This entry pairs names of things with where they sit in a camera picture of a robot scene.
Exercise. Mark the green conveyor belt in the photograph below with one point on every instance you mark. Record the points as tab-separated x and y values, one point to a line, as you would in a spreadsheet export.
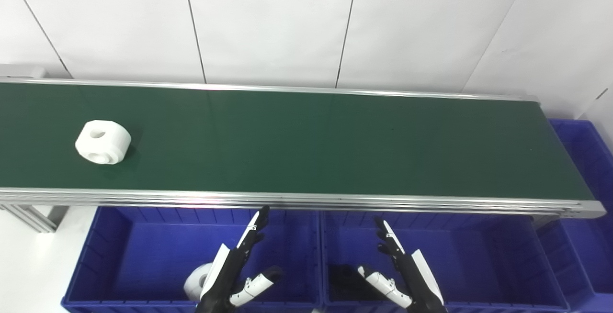
287	200
306	140

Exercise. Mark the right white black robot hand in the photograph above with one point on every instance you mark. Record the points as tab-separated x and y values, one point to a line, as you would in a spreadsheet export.
416	279

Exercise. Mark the aluminium extrusion conveyor leg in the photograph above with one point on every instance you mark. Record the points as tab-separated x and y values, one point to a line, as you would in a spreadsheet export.
33	217

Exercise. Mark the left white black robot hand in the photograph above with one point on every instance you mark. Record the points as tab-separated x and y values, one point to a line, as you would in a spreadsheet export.
225	274

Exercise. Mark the black part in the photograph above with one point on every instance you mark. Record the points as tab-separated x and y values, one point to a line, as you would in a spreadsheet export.
345	279

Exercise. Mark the grey conveyor end housing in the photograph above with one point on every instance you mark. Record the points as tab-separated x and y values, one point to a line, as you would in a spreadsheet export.
21	71

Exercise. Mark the blue plastic bin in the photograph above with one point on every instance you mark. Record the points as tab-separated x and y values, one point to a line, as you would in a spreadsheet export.
143	265
586	236
488	265

